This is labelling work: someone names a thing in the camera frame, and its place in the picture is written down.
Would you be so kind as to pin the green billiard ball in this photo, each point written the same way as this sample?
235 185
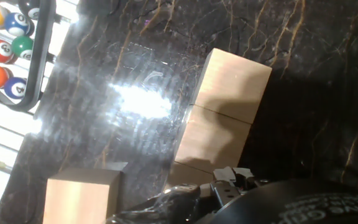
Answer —
22 46

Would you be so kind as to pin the blue billiard ball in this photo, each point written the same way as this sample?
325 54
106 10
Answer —
15 87
15 23

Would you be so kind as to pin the black triangle ball rack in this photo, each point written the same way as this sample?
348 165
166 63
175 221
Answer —
42 46

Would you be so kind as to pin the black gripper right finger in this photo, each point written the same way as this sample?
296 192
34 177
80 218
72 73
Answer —
243 177

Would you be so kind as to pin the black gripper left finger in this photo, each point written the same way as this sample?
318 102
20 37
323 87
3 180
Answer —
225 189

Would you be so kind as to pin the dark marble pattern mat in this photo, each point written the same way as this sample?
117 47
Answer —
291 93

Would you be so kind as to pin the large wooden cube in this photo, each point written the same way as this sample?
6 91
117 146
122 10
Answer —
79 196
235 84
213 140
188 175

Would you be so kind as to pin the black billiard ball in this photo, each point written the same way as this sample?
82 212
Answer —
31 9

